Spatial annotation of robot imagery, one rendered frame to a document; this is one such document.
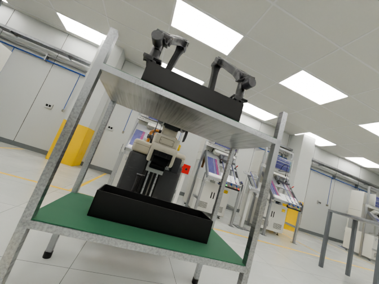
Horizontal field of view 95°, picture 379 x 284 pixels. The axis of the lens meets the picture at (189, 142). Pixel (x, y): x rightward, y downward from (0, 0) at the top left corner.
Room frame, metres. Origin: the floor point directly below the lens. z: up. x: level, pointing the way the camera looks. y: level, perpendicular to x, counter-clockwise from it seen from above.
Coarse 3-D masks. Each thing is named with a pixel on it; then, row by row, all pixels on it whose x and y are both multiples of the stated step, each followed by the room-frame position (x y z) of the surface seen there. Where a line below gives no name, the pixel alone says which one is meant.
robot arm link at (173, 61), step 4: (180, 36) 1.17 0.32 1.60; (176, 48) 1.25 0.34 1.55; (180, 48) 1.24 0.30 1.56; (184, 48) 1.24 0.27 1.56; (176, 52) 1.25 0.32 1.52; (180, 52) 1.25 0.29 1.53; (184, 52) 1.30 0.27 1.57; (172, 56) 1.26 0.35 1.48; (176, 56) 1.26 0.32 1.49; (172, 60) 1.27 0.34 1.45; (176, 60) 1.27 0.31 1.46; (168, 64) 1.28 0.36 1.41; (172, 64) 1.27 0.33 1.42; (168, 68) 1.28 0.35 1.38; (172, 68) 1.30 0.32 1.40
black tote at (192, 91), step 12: (144, 72) 0.81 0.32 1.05; (156, 72) 0.82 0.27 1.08; (168, 72) 0.83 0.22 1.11; (156, 84) 0.82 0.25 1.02; (168, 84) 0.84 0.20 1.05; (180, 84) 0.85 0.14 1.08; (192, 84) 0.87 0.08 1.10; (180, 96) 0.86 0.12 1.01; (192, 96) 0.87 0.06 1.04; (204, 96) 0.88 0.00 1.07; (216, 96) 0.90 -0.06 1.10; (216, 108) 0.90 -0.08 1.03; (228, 108) 0.92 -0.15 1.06; (240, 108) 0.93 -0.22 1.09
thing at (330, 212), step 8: (328, 216) 2.57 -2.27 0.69; (352, 216) 2.23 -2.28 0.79; (328, 224) 2.55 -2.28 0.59; (352, 224) 2.60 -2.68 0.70; (376, 224) 1.97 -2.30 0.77; (328, 232) 2.55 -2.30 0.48; (352, 232) 2.58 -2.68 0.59; (352, 240) 2.57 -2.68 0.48; (352, 248) 2.57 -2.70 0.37; (320, 256) 2.58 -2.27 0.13; (352, 256) 2.57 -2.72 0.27; (376, 256) 1.93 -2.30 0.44; (320, 264) 2.56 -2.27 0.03; (376, 264) 1.92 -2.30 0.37; (376, 272) 1.91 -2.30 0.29; (376, 280) 1.90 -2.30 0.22
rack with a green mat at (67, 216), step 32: (96, 64) 0.62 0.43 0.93; (128, 96) 0.85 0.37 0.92; (160, 96) 0.71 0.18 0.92; (64, 128) 0.62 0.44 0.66; (192, 128) 1.06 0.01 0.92; (224, 128) 0.85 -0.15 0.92; (32, 224) 0.63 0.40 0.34; (64, 224) 0.67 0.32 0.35; (96, 224) 0.75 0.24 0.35; (256, 224) 0.82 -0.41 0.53; (192, 256) 0.76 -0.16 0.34; (224, 256) 0.85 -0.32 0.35
